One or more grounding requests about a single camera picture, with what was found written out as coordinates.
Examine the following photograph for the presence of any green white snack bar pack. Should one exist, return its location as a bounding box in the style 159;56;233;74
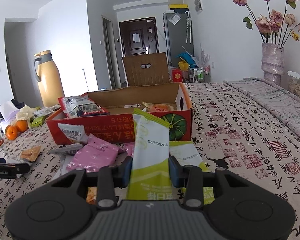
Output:
126;108;173;200

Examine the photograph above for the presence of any red grey snack bag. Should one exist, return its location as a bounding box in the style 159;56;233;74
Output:
58;96;110;119

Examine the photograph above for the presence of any long orange snack pack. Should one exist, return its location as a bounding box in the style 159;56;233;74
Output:
142;102;174;112

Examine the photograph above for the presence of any white pumpkin oat crisp pack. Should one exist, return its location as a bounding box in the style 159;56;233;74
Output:
20;146;41;163

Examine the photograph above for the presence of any orange mandarin front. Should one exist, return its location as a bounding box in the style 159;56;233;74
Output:
5;125;18;140

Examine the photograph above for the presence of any orange mandarin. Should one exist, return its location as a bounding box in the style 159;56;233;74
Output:
5;125;18;140
15;120;29;133

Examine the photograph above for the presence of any orange mandarin back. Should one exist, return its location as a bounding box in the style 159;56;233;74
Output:
15;120;29;133

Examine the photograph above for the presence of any small green snack pack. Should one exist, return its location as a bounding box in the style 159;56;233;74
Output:
30;116;47;128

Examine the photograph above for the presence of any white cloth flower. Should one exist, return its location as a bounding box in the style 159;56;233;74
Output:
15;105;37;127

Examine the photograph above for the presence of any pink snack pack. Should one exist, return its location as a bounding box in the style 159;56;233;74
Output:
118;142;135;157
66;134;120;172

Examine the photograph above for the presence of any white oat crisp pack leaning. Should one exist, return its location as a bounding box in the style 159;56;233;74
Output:
58;123;88;144

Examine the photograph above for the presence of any yellow thermos jug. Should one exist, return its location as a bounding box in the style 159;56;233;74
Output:
34;50;65;107

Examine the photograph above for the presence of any red cardboard snack box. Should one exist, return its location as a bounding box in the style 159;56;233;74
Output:
46;83;193;145

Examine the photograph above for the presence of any red gift box on floor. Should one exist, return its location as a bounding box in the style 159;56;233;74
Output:
172;68;183;83

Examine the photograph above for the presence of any pink textured flower vase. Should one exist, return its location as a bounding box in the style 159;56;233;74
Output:
261;43;285;86

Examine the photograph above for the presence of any wooden chair back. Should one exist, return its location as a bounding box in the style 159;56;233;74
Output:
122;53;170;86

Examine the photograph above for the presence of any dried pink roses bouquet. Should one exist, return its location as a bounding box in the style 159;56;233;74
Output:
232;0;300;48

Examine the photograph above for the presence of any dark brown entrance door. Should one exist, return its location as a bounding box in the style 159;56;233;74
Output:
119;17;159;56

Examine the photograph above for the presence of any grey refrigerator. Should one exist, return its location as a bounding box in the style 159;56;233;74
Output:
163;12;194;67

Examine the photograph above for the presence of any wire rack with bottles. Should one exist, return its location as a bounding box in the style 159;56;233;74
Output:
188;64;211;83

